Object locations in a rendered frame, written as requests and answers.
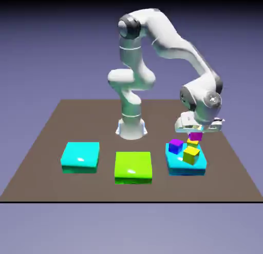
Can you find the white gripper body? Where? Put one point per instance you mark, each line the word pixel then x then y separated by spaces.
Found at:
pixel 186 122

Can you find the small purple cube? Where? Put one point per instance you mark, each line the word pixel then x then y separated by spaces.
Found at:
pixel 195 136

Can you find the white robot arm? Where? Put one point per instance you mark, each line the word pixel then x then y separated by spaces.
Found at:
pixel 135 52

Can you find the small yellow cube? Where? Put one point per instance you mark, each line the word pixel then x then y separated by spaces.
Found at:
pixel 192 142
pixel 191 154

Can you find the large cyan box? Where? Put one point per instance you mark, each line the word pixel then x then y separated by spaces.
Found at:
pixel 80 155
pixel 186 165

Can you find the large green box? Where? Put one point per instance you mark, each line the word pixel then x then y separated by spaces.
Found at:
pixel 133 165

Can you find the small blue purple-topped cube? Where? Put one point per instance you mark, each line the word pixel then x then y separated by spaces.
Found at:
pixel 175 146

